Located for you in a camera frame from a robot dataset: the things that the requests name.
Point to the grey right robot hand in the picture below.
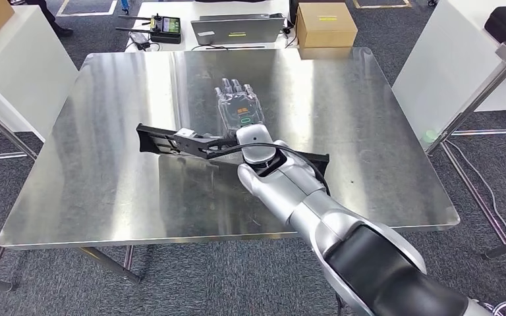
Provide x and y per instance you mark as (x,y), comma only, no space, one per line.
(240,109)

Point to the black plastic frame part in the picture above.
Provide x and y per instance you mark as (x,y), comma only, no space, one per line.
(152,139)

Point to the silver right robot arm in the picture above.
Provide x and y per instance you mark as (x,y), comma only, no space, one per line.
(305,192)

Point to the stainless steel workbench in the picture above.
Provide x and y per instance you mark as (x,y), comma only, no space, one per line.
(126,196)

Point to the grey laptop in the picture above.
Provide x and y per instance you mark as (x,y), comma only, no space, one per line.
(235,30)

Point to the black remote controller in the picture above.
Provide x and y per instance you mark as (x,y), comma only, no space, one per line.
(168,28)

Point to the white desk with electronics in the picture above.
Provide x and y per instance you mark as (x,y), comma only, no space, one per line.
(183,8)

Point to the cardboard box with yellow label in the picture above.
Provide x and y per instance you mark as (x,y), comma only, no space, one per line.
(327,26)

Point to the grey power adapter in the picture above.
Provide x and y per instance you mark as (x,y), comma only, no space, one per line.
(139,39)

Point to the white desk panel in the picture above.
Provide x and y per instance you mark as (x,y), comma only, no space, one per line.
(445,65)

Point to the person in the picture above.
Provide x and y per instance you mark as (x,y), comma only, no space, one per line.
(50,17)

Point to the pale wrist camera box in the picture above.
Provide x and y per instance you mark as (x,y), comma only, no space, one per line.
(186,133)

